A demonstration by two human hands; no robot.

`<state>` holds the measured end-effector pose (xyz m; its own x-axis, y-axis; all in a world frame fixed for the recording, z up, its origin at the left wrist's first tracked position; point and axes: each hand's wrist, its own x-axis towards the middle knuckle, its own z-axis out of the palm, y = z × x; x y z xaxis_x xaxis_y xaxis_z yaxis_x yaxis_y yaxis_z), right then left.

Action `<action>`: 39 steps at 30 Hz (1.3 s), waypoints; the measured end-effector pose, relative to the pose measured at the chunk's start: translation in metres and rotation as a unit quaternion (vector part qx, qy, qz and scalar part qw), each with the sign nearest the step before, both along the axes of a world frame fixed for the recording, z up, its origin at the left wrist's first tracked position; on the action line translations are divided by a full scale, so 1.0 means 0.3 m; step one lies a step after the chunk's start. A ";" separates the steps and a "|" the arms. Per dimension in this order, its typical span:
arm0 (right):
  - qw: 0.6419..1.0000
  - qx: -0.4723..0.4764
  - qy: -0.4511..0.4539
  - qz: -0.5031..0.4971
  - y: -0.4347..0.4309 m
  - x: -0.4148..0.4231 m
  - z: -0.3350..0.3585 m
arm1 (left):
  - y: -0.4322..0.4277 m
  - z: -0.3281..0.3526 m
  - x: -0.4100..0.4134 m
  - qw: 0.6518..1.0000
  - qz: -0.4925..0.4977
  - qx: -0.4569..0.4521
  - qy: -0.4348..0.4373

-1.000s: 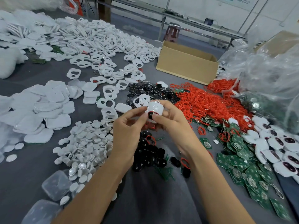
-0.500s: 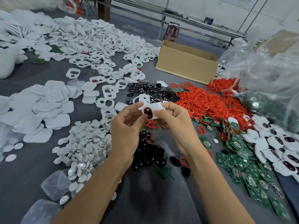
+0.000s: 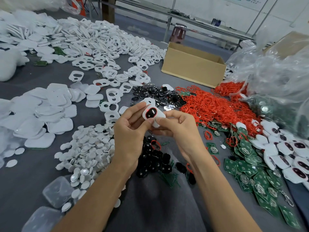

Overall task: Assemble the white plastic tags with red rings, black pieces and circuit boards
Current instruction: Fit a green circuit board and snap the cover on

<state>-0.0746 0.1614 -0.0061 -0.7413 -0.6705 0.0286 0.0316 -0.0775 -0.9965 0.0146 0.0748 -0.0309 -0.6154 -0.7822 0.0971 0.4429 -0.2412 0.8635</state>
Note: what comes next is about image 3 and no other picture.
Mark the open brown cardboard box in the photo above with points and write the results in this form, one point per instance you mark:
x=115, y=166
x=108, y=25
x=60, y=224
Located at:
x=193, y=64

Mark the heap of matte black pads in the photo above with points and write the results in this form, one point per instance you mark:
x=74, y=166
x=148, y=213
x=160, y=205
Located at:
x=154, y=161

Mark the pile of red rubber rings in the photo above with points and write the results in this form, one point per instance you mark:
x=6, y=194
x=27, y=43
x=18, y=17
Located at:
x=212, y=106

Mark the person's left forearm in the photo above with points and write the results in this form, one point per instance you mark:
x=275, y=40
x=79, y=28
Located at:
x=96, y=198

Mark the heap of white cover plates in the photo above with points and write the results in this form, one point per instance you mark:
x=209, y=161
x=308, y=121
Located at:
x=31, y=33

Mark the clear plastic tray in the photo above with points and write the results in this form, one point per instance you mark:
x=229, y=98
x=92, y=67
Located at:
x=42, y=219
x=58, y=192

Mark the pile of assembled white remotes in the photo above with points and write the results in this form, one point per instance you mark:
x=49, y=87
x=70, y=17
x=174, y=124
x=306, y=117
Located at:
x=284, y=152

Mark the large clear plastic bag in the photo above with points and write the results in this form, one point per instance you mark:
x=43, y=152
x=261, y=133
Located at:
x=272, y=74

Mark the pile of green circuit boards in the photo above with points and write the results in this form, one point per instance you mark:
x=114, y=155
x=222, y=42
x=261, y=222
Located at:
x=253, y=173

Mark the person's left middle finger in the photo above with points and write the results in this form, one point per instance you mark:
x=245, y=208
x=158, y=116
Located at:
x=132, y=109

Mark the small clear plastic bag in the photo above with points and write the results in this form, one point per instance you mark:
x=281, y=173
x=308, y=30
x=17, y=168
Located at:
x=70, y=4

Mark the person's right thumb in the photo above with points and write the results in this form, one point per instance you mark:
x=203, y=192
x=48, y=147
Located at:
x=165, y=122

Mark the person's left hand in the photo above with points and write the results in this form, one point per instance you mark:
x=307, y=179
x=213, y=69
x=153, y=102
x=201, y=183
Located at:
x=128, y=142

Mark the pile of glossy black buttons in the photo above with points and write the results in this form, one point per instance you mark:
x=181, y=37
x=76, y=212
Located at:
x=157, y=94

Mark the person's right forearm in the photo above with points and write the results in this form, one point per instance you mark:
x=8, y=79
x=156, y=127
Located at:
x=222, y=198

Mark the maroon plastic stool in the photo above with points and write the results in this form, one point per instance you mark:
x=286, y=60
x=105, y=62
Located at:
x=178, y=33

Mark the white key fob shell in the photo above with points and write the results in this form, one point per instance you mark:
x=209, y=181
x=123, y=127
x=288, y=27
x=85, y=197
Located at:
x=151, y=113

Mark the person's left thumb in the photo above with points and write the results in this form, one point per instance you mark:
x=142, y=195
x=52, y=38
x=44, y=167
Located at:
x=144, y=126

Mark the blue device on bench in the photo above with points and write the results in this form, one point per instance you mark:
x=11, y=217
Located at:
x=216, y=21

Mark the flat brown cardboard carton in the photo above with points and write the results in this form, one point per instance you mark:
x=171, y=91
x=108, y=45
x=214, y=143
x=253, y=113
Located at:
x=289, y=43

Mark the pile of white holed casings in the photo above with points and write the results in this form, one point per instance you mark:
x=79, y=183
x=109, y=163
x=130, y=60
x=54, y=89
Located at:
x=108, y=53

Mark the pile of white round discs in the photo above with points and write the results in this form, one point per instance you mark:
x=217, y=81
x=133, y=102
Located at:
x=89, y=152

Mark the metal workbench frame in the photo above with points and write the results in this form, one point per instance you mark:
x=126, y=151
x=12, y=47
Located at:
x=183, y=20

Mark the pile of white square covers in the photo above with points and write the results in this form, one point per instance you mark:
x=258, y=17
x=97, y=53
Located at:
x=43, y=113

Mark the single green circuit board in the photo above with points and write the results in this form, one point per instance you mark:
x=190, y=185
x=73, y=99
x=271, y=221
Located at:
x=58, y=51
x=40, y=63

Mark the person's right hand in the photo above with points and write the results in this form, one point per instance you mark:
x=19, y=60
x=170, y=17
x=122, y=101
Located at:
x=184, y=136

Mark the brown wooden post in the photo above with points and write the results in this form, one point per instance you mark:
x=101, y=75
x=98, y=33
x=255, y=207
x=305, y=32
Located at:
x=108, y=9

